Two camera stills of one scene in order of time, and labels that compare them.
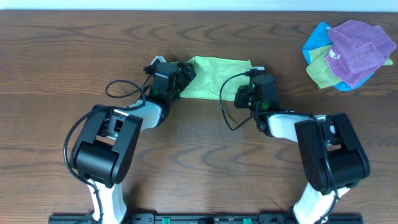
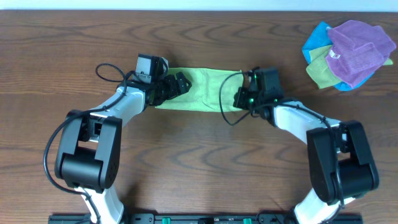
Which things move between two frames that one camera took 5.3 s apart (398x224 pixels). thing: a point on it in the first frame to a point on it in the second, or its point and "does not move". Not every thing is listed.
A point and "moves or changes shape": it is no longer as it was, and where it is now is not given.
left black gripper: (182, 76) to (168, 88)
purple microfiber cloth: (358, 50) does not move
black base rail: (204, 219) does not move
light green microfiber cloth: (211, 72) moves or changes shape
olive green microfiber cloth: (321, 73) does not move
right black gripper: (241, 98) does not move
